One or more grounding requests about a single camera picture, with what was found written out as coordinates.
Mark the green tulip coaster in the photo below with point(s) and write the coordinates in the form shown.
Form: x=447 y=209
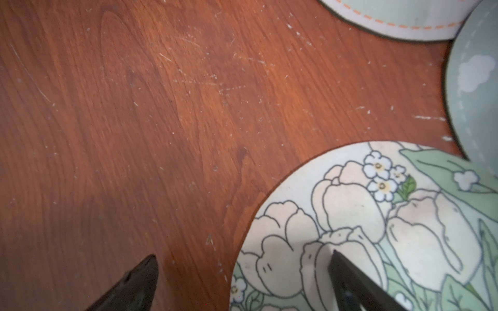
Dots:
x=421 y=223

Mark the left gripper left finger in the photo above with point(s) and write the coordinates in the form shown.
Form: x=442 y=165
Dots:
x=134 y=291

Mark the white alpaca coaster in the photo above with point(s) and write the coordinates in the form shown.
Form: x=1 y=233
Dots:
x=410 y=20

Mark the green bunny coaster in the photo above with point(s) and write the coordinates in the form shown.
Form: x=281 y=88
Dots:
x=471 y=86

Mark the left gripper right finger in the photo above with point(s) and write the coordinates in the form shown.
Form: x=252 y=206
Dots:
x=354 y=290

